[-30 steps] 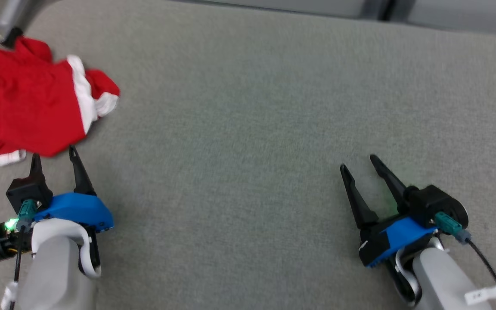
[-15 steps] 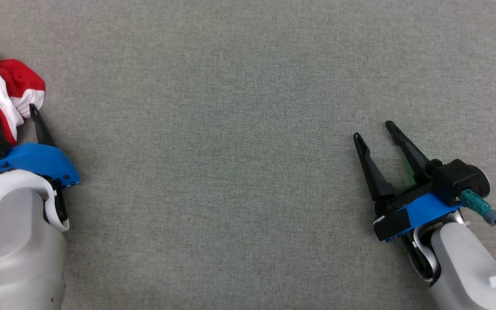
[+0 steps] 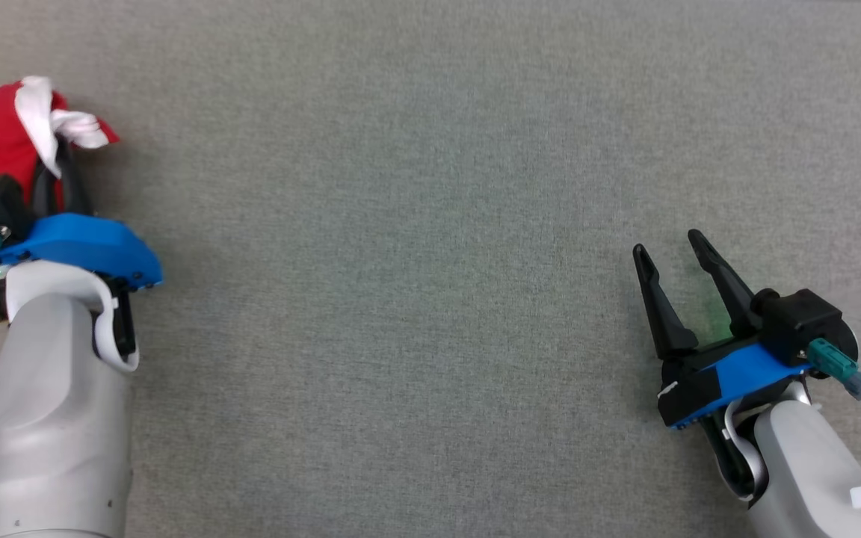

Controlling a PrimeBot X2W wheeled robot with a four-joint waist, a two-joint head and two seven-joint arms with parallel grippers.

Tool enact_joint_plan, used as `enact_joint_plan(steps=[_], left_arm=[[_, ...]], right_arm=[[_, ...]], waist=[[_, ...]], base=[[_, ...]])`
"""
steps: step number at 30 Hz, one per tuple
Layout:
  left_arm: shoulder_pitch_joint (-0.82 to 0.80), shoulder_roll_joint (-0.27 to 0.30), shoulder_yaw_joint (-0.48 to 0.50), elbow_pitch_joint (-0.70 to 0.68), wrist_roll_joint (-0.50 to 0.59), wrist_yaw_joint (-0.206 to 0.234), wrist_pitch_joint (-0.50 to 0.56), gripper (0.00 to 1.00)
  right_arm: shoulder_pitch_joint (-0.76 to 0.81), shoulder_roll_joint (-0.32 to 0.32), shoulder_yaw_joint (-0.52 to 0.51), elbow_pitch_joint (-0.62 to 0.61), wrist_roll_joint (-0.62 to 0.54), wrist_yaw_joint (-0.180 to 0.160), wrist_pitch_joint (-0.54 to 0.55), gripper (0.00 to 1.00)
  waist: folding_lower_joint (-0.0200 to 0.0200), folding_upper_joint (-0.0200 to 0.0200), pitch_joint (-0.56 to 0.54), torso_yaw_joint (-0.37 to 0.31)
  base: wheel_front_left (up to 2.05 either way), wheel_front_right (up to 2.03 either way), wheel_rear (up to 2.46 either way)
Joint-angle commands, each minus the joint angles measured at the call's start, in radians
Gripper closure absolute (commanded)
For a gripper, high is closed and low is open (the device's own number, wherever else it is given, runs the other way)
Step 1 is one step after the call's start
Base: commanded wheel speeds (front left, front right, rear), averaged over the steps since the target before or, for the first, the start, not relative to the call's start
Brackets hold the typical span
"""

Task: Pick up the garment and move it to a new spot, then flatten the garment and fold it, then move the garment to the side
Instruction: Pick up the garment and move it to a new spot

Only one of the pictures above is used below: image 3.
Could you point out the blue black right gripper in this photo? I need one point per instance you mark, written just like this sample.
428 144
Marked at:
729 377

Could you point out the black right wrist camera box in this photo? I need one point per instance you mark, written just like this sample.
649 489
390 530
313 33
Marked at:
800 317

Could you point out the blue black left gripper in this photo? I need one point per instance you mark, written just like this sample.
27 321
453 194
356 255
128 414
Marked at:
79 243

